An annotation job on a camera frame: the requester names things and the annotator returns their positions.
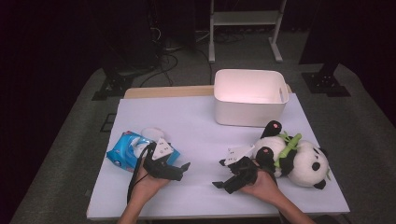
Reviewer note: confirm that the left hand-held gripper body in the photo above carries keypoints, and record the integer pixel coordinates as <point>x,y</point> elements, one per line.
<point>155,168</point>

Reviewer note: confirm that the person's right hand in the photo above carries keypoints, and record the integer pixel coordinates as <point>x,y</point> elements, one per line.
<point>264,186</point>

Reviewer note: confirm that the black floor frame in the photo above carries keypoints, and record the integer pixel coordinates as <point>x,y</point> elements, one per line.
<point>107,130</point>

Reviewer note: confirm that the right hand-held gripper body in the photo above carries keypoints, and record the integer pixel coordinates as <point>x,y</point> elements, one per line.
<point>244,174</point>

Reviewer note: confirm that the person's left hand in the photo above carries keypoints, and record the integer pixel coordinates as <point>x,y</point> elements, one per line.
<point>146,185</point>

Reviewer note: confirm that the panda plush toy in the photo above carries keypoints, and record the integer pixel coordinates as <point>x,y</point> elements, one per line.
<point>306,165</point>

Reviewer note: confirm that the black stand base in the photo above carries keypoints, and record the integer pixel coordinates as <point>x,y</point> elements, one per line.
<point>325,84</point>
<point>115,85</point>

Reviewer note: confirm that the blue wet wipes pack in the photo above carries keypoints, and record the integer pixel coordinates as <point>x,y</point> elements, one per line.
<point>124,152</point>

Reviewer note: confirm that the white storage bin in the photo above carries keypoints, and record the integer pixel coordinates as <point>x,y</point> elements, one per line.
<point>249,115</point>

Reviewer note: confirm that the white metal stand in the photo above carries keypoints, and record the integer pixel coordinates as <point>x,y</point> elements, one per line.
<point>246,18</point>

